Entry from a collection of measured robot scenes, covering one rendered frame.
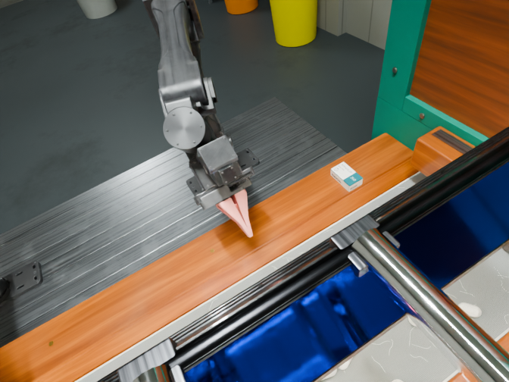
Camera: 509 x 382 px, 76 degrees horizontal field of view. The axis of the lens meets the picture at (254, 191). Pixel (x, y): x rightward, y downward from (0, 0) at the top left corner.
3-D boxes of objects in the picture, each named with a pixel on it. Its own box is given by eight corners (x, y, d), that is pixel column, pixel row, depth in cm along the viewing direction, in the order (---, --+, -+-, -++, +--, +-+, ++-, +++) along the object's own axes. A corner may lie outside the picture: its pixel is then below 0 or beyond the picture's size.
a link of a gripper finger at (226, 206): (281, 222, 52) (252, 170, 51) (242, 245, 50) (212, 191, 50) (270, 222, 58) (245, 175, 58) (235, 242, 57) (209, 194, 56)
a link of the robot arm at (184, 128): (223, 140, 44) (201, 52, 43) (160, 155, 44) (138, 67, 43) (229, 149, 55) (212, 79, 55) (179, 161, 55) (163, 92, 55)
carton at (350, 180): (330, 175, 71) (330, 168, 69) (343, 167, 71) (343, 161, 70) (348, 192, 67) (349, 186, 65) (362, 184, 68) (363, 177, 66)
